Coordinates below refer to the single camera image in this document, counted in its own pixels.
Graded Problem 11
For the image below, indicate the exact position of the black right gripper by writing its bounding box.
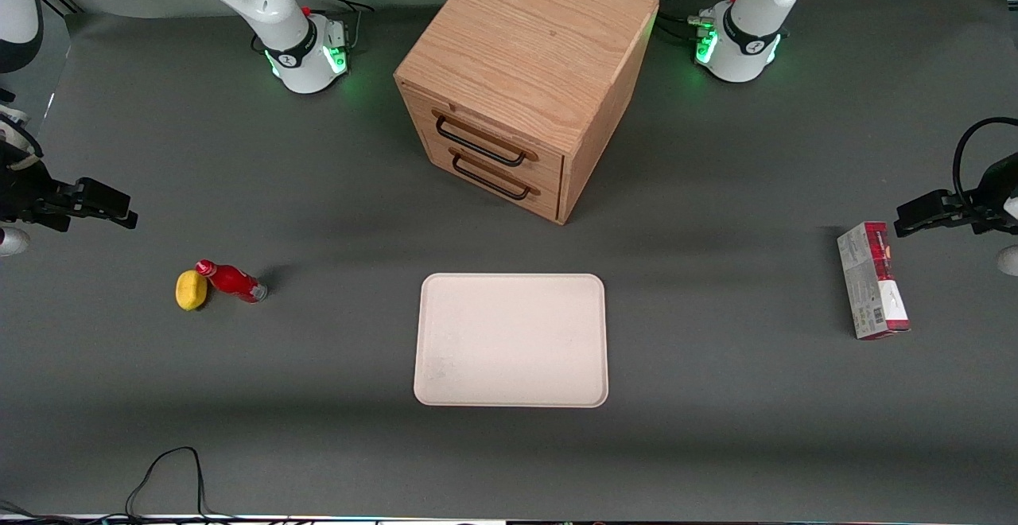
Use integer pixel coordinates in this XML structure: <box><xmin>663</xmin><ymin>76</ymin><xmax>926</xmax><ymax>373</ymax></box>
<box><xmin>0</xmin><ymin>137</ymin><xmax>138</xmax><ymax>233</ymax></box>

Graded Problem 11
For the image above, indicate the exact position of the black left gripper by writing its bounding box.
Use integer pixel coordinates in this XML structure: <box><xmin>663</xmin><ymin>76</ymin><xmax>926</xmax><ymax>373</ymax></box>
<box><xmin>894</xmin><ymin>154</ymin><xmax>1018</xmax><ymax>239</ymax></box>

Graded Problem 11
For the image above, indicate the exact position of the red coke bottle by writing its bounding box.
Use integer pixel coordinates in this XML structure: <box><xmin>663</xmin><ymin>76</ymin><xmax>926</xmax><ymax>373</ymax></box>
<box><xmin>196</xmin><ymin>259</ymin><xmax>269</xmax><ymax>304</ymax></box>

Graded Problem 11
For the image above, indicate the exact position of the beige rectangular tray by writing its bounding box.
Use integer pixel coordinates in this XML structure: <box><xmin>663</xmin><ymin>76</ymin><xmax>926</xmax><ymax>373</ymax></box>
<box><xmin>414</xmin><ymin>273</ymin><xmax>609</xmax><ymax>408</ymax></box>

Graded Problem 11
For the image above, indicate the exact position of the grey and red carton box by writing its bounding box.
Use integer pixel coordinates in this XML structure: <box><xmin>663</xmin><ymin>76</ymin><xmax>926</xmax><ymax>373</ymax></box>
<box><xmin>837</xmin><ymin>221</ymin><xmax>911</xmax><ymax>341</ymax></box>

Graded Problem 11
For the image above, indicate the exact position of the yellow lemon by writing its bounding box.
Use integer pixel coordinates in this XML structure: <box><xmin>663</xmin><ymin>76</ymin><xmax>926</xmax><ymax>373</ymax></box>
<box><xmin>175</xmin><ymin>270</ymin><xmax>209</xmax><ymax>312</ymax></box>

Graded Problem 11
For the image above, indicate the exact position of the dark grey table mat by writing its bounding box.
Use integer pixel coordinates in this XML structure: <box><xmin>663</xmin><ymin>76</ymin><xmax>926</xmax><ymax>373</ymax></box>
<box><xmin>0</xmin><ymin>0</ymin><xmax>1018</xmax><ymax>519</ymax></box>

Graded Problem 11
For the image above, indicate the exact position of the wooden two-drawer cabinet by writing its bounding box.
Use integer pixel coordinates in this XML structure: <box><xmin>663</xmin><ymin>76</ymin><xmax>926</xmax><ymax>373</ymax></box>
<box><xmin>394</xmin><ymin>0</ymin><xmax>660</xmax><ymax>226</ymax></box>

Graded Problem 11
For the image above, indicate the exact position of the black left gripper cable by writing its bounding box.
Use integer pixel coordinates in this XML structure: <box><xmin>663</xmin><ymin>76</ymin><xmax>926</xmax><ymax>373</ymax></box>
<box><xmin>953</xmin><ymin>116</ymin><xmax>1018</xmax><ymax>209</ymax></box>

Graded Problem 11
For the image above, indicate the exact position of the black looped cable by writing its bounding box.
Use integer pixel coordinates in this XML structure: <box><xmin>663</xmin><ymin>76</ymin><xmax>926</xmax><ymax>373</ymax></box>
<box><xmin>125</xmin><ymin>446</ymin><xmax>239</xmax><ymax>522</ymax></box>

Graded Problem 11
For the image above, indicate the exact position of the black left arm base cable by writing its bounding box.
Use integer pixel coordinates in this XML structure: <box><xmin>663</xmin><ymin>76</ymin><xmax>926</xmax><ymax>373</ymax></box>
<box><xmin>655</xmin><ymin>0</ymin><xmax>745</xmax><ymax>45</ymax></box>

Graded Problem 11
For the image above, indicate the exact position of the black drawer handle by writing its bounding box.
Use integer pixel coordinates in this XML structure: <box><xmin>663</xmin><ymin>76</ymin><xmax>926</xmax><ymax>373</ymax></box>
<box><xmin>434</xmin><ymin>115</ymin><xmax>529</xmax><ymax>168</ymax></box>
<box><xmin>451</xmin><ymin>153</ymin><xmax>531</xmax><ymax>201</ymax></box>

